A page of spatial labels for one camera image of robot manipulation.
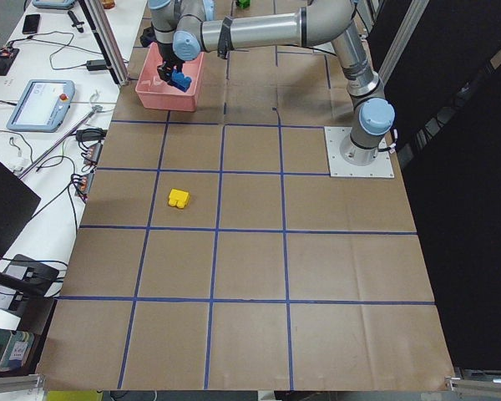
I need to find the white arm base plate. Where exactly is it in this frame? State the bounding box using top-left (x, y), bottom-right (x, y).
top-left (324, 126), bottom-right (395, 179)

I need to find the aluminium frame post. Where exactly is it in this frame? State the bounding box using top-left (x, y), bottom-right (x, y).
top-left (78, 0), bottom-right (129, 87)

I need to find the black power adapter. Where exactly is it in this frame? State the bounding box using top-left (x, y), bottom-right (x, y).
top-left (85, 59), bottom-right (108, 71)

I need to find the green toy block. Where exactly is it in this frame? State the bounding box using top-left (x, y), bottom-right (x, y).
top-left (235, 0), bottom-right (251, 9)

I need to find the blue toy block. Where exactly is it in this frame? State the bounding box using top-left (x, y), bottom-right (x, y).
top-left (170, 69), bottom-right (192, 93)

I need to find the yellow toy block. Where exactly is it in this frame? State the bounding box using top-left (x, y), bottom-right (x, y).
top-left (168, 188), bottom-right (190, 209)

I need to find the teach pendant tablet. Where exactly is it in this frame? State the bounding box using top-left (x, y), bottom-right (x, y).
top-left (7, 79), bottom-right (75, 133)

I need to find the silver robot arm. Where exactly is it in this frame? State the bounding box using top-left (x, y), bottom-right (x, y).
top-left (139, 1), bottom-right (395, 166)

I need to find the pink plastic box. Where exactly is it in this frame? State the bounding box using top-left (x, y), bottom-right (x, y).
top-left (134, 43), bottom-right (205, 113)

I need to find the black smartphone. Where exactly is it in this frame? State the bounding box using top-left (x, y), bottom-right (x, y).
top-left (22, 13), bottom-right (41, 35)

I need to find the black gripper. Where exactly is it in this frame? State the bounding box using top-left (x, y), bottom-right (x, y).
top-left (157, 42), bottom-right (185, 85)

